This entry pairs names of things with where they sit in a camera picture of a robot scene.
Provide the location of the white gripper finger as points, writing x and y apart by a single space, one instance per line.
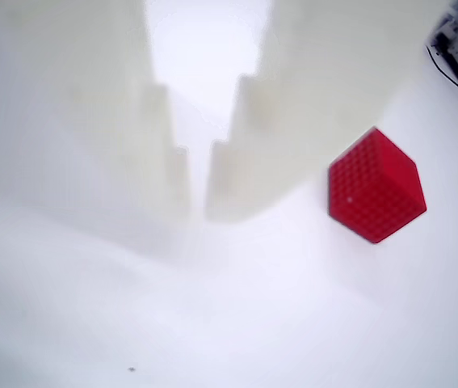
313 81
91 121

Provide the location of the red perforated cube block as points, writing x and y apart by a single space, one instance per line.
378 190

